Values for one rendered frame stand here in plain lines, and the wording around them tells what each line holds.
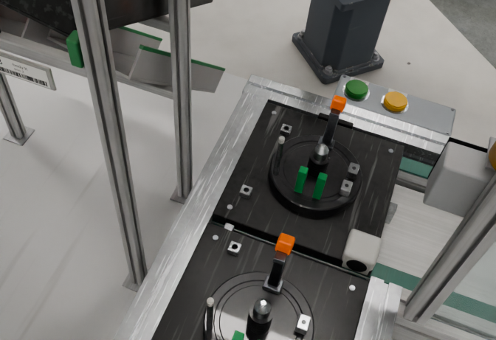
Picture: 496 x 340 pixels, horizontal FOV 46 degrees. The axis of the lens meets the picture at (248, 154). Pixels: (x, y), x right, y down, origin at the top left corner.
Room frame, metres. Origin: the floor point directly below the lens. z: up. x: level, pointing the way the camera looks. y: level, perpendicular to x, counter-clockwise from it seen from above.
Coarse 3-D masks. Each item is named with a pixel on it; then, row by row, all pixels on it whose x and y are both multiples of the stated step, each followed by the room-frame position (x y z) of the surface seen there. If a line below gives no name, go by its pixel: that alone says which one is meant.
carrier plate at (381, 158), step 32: (256, 128) 0.61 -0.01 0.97; (320, 128) 0.62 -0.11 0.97; (256, 160) 0.54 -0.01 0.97; (384, 160) 0.57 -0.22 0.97; (224, 192) 0.48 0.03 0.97; (256, 192) 0.48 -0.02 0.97; (384, 192) 0.51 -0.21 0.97; (256, 224) 0.43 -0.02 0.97; (288, 224) 0.43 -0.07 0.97; (320, 224) 0.44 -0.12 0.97; (352, 224) 0.45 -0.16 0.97; (384, 224) 0.45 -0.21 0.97; (320, 256) 0.39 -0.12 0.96
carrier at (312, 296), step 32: (192, 256) 0.37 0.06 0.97; (224, 256) 0.37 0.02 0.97; (256, 256) 0.38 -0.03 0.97; (288, 256) 0.38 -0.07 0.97; (192, 288) 0.32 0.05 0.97; (224, 288) 0.32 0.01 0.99; (256, 288) 0.32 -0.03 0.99; (288, 288) 0.33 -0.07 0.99; (320, 288) 0.34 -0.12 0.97; (352, 288) 0.35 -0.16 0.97; (160, 320) 0.27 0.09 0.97; (192, 320) 0.28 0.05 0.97; (224, 320) 0.27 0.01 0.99; (256, 320) 0.27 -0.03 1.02; (288, 320) 0.28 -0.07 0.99; (320, 320) 0.30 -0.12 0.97; (352, 320) 0.30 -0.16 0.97
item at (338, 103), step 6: (336, 96) 0.60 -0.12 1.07; (336, 102) 0.59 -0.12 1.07; (342, 102) 0.59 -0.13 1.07; (336, 108) 0.59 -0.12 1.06; (342, 108) 0.59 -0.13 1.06; (330, 114) 0.57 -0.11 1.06; (336, 114) 0.57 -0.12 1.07; (330, 120) 0.58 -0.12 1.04; (336, 120) 0.58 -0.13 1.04; (330, 126) 0.58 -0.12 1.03; (336, 126) 0.58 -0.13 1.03; (330, 132) 0.57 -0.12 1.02; (324, 138) 0.57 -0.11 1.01; (330, 138) 0.57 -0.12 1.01
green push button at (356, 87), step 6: (348, 84) 0.73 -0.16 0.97; (354, 84) 0.73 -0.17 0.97; (360, 84) 0.73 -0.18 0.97; (348, 90) 0.72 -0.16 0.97; (354, 90) 0.72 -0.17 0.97; (360, 90) 0.72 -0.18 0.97; (366, 90) 0.72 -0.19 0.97; (348, 96) 0.71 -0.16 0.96; (354, 96) 0.71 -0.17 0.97; (360, 96) 0.71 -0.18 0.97
